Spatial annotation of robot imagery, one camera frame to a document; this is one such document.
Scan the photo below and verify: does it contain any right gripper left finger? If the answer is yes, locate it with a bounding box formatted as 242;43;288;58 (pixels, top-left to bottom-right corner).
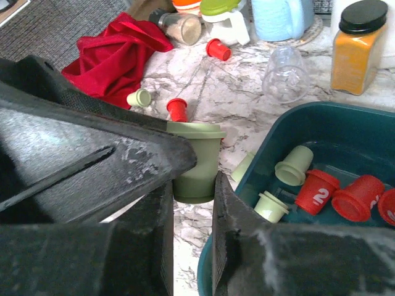
1;55;197;295

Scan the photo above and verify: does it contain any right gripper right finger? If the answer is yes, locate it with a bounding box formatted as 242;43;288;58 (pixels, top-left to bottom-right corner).
212;172;394;295

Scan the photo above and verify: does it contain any green capsule cluster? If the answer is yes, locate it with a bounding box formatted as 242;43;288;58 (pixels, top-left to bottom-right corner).
275;146;314;186

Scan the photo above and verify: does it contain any red capsule cluster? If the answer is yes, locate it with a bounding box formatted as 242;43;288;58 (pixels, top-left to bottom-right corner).
378;189;395;226
331;175;385;222

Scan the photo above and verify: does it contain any green capsule by cloth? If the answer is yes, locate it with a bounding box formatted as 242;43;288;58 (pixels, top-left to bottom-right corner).
127;88;152;107

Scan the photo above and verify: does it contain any red cloth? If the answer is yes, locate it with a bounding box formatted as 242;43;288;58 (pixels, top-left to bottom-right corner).
61;12;173;109

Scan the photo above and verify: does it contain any brown cloth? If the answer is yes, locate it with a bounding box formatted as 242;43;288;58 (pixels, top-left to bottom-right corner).
126;0;176;20

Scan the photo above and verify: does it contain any glass spice jar lying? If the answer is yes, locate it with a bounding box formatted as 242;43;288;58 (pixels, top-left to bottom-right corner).
149;9;202;46

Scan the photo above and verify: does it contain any red capsule back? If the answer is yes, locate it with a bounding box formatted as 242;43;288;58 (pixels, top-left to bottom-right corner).
206;38;232;61

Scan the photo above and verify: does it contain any white orange bowl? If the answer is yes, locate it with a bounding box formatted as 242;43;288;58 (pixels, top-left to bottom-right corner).
172;0;201;15

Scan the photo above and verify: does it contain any green lid white cup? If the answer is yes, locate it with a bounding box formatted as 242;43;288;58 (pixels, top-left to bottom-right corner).
200;0;250;46

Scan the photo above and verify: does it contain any orange spice bottle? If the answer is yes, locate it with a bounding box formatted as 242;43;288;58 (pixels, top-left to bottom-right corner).
330;0;388;96

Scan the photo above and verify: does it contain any blue mug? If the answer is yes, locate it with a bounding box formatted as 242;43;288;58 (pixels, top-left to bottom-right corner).
251;0;314;42

